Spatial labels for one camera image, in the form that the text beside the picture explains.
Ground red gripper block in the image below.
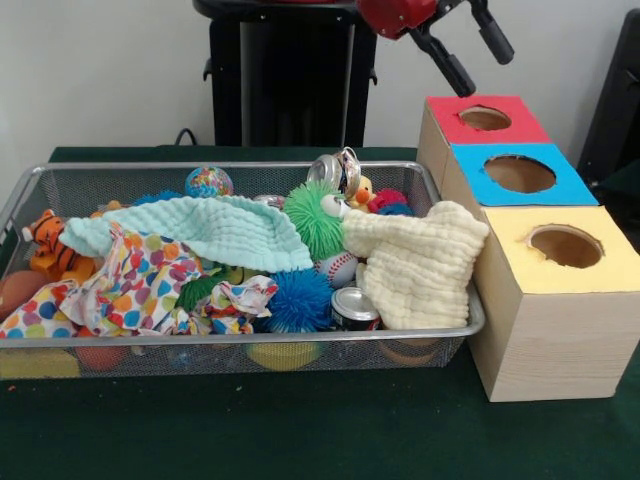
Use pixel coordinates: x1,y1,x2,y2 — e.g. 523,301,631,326
357,0,517,99

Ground cream knitted cloth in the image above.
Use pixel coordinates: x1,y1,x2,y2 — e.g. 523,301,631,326
342,200,492,331

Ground green spiky rubber ball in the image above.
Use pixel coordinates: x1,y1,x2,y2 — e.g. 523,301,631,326
285,180,351,261

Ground polka dot colourful cloth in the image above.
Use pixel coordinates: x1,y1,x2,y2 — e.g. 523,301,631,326
0,228,279,339

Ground wooden box with three holes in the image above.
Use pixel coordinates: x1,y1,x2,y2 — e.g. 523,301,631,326
415,95,640,403

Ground black upright panel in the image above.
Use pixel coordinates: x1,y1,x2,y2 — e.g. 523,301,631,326
578,8,640,201

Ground crushed silver can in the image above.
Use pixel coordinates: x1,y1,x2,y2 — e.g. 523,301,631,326
307,148,363,197

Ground dark green side table cloth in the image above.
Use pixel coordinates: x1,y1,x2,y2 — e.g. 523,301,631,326
598,158,640,201

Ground white baseball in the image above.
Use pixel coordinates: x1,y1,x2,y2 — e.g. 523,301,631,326
316,250,359,290

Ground black labelled silver can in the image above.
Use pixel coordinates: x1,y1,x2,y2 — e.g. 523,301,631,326
330,285,384,332

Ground small globe ball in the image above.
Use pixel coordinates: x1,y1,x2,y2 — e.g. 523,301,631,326
185,166,235,199

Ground blue spiky rubber ball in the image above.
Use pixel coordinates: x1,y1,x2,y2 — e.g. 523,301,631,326
265,268,335,334

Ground mint green fuzzy cloth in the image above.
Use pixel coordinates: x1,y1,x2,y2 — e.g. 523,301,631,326
60,195,314,273

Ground brown toy football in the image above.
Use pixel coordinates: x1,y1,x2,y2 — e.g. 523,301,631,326
0,270,47,321

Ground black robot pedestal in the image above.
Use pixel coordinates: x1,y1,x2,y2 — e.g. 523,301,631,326
193,0,403,149

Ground shallow wire mesh bin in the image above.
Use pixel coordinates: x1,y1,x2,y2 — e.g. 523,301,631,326
0,160,486,379

